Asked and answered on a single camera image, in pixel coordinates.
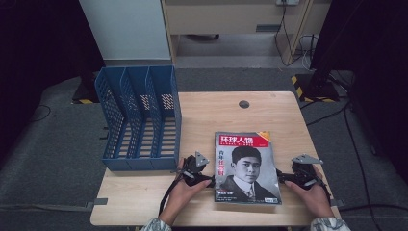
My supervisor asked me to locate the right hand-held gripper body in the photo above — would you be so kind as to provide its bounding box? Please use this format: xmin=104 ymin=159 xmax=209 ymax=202
xmin=288 ymin=154 xmax=324 ymax=191

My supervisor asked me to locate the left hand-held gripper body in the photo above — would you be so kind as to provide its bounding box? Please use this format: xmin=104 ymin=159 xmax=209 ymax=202
xmin=180 ymin=151 xmax=211 ymax=188

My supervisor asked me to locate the magazine with portrait cover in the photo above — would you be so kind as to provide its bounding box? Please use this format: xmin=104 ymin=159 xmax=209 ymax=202
xmin=214 ymin=130 xmax=283 ymax=206

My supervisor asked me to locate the blue plastic file rack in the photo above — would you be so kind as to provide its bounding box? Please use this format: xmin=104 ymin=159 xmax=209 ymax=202
xmin=94 ymin=65 xmax=183 ymax=172

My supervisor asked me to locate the person's right hand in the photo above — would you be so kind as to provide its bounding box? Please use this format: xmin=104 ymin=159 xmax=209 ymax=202
xmin=284 ymin=166 xmax=335 ymax=220

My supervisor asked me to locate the person's left hand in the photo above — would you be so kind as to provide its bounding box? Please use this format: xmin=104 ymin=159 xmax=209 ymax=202
xmin=159 ymin=158 xmax=213 ymax=226

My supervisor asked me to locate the black stand base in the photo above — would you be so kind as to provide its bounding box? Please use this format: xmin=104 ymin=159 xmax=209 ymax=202
xmin=294 ymin=68 xmax=341 ymax=101

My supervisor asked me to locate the yellow black hazard tape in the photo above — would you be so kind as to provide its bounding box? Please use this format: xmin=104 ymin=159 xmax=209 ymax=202
xmin=291 ymin=75 xmax=336 ymax=104

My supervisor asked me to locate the dark stand base with tape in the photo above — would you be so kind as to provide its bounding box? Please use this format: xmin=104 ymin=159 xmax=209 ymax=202
xmin=71 ymin=72 xmax=101 ymax=105

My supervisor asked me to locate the black curtain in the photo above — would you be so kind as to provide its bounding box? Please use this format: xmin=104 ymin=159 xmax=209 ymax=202
xmin=0 ymin=0 xmax=106 ymax=167
xmin=309 ymin=0 xmax=408 ymax=176

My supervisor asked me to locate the white cabinet panel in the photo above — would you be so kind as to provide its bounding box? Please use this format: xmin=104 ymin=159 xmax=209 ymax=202
xmin=79 ymin=0 xmax=172 ymax=62

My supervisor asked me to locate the light wooden desk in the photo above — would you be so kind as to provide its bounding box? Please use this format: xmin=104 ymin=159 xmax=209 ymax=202
xmin=160 ymin=0 xmax=331 ymax=65

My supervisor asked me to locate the right hand-held gripper black cable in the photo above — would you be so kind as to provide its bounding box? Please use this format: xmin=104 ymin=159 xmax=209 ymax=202
xmin=314 ymin=172 xmax=333 ymax=206

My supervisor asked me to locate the long black floor cable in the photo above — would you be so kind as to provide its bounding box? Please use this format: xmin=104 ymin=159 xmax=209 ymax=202
xmin=343 ymin=107 xmax=376 ymax=231

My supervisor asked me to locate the short black floor cable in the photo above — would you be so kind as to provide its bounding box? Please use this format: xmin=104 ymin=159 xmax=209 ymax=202
xmin=304 ymin=102 xmax=350 ymax=127

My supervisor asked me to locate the white cable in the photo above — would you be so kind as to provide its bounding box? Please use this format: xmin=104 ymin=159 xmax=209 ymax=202
xmin=297 ymin=34 xmax=318 ymax=71

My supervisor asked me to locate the black cable from power strip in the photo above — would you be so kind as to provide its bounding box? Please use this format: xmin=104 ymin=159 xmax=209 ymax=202
xmin=273 ymin=4 xmax=306 ymax=67

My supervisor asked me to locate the looped black floor cable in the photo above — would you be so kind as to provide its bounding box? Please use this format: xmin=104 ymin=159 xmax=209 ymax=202
xmin=30 ymin=104 xmax=52 ymax=123

